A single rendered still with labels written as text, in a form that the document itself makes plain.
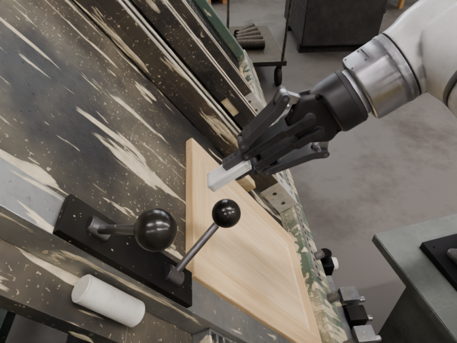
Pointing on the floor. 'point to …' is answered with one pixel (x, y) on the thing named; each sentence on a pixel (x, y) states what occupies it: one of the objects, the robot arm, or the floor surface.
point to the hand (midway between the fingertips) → (228, 171)
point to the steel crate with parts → (334, 24)
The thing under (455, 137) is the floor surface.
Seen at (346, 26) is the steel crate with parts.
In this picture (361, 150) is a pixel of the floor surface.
